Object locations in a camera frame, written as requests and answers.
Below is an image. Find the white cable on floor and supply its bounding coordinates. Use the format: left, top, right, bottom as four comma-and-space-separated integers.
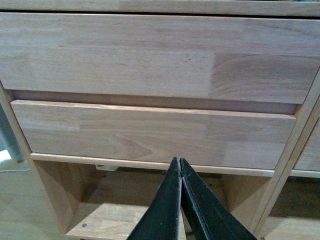
0, 168, 32, 173

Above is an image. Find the lower left wooden drawer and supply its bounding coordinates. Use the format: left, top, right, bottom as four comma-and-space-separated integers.
11, 100, 296, 170

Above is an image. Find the left wooden shelf cabinet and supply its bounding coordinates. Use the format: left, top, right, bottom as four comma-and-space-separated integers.
0, 0, 320, 240

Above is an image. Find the wooden drawer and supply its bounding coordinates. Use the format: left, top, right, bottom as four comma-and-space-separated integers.
0, 12, 320, 104
11, 100, 296, 170

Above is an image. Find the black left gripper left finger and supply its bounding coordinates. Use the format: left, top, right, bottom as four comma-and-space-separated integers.
127, 157, 182, 240

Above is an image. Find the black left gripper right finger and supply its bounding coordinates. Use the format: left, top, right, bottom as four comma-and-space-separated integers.
179, 158, 256, 240

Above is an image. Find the grey metal post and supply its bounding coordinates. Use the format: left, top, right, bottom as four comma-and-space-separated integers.
0, 105, 25, 163

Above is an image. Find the upper left wooden drawer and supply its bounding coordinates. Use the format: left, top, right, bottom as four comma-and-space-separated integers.
0, 12, 320, 104

